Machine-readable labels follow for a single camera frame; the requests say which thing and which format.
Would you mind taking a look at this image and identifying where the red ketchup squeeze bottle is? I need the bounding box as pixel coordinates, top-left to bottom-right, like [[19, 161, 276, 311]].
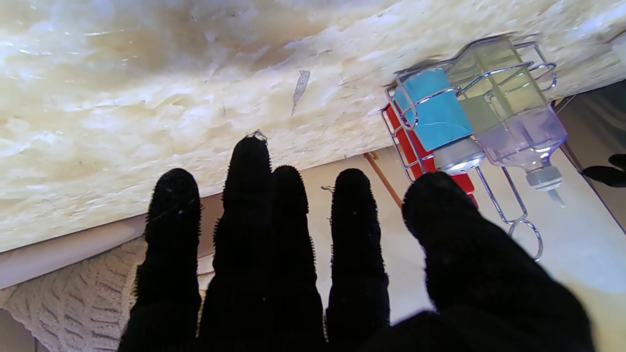
[[384, 104, 479, 208]]

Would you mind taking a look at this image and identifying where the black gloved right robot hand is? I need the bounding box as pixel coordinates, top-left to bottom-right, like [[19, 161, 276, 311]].
[[117, 136, 595, 352]]

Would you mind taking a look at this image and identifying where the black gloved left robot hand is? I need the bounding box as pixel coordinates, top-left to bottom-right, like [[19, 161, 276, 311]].
[[581, 154, 626, 188]]

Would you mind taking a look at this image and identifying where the teal shaker with silver cap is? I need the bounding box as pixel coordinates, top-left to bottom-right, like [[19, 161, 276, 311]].
[[394, 68, 486, 176]]

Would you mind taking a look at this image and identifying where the chrome wire condiment rack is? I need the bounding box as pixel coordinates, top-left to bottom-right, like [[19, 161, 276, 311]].
[[380, 37, 558, 262]]

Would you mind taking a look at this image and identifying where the dark television on backdrop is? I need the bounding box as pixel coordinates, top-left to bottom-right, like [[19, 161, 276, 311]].
[[555, 78, 626, 235]]

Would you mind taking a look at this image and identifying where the clear square oil bottle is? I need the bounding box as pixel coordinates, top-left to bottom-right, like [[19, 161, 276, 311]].
[[447, 37, 569, 208]]

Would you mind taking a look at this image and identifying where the knitted cushion on backdrop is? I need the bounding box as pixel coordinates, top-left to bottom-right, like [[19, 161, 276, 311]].
[[0, 235, 217, 352]]

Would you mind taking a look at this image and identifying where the tripod floor lamp on backdrop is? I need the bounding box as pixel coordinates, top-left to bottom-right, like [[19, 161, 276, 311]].
[[363, 152, 404, 210]]

